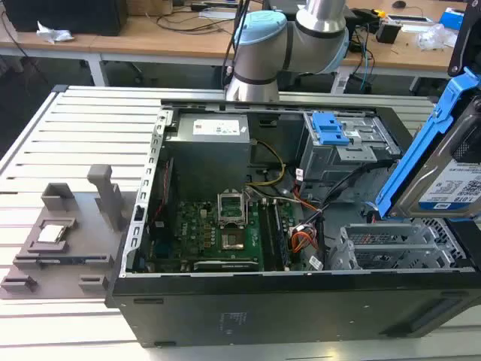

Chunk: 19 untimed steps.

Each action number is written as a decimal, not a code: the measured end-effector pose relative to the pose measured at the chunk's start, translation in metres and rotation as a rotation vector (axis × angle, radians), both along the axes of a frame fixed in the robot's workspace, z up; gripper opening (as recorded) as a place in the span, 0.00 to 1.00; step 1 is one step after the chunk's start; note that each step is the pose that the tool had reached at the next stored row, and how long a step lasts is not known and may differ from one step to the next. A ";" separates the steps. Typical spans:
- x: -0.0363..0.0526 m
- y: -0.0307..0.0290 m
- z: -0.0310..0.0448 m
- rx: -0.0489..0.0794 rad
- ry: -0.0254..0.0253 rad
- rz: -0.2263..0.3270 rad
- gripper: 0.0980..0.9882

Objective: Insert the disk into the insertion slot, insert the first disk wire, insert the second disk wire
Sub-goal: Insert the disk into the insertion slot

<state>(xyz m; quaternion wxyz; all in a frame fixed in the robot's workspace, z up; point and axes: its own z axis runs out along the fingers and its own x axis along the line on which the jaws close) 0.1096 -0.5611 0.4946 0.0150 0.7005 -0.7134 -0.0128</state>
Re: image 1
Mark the grey metal drive cage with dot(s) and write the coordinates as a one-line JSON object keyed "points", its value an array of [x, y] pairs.
{"points": [[330, 165]]}

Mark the wooden desk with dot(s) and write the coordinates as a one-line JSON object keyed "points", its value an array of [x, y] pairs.
{"points": [[150, 41]]}

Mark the hard disk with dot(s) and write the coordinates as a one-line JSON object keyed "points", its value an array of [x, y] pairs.
{"points": [[432, 180]]}

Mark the blue plastic drive latch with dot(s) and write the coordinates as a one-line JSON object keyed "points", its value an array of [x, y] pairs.
{"points": [[328, 129]]}

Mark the green motherboard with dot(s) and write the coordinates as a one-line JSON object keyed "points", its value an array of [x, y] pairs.
{"points": [[195, 225]]}

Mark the black open PC case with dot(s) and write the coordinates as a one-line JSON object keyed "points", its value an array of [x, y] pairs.
{"points": [[263, 312]]}

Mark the blue cardboard box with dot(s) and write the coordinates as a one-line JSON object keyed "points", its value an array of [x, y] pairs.
{"points": [[451, 17]]}

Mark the grey parts rack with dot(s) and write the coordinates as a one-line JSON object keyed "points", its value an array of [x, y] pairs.
{"points": [[94, 244]]}

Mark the crumpled white paper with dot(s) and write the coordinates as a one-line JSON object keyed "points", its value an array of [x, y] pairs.
{"points": [[52, 34]]}

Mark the black RAM slot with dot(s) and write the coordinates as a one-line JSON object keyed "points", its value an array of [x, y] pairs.
{"points": [[267, 237]]}

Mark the clear plastic bag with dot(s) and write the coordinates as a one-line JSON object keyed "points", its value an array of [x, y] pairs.
{"points": [[436, 37]]}

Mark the RAM stick on rack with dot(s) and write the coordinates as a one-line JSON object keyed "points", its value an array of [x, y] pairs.
{"points": [[75, 259]]}

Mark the silver CPU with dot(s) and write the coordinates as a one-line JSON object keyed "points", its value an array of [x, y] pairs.
{"points": [[52, 233]]}

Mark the black graphics card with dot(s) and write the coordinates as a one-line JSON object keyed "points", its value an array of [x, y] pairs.
{"points": [[225, 266]]}

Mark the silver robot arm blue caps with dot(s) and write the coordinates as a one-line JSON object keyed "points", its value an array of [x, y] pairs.
{"points": [[263, 56]]}

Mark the small black box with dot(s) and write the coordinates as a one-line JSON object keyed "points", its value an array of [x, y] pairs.
{"points": [[387, 32]]}

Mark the CPU socket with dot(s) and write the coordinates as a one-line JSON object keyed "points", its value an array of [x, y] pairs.
{"points": [[233, 241]]}

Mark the grey power supply unit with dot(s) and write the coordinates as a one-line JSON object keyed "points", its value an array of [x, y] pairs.
{"points": [[210, 161]]}

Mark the large black box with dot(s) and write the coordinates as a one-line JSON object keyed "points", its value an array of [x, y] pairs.
{"points": [[67, 15]]}

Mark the black computer mouse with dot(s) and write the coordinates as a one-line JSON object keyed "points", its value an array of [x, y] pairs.
{"points": [[399, 3]]}

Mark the black case fan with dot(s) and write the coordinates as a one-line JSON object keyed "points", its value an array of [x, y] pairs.
{"points": [[165, 195]]}

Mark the grey metal disk bay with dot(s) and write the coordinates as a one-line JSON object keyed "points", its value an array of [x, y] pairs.
{"points": [[347, 255]]}

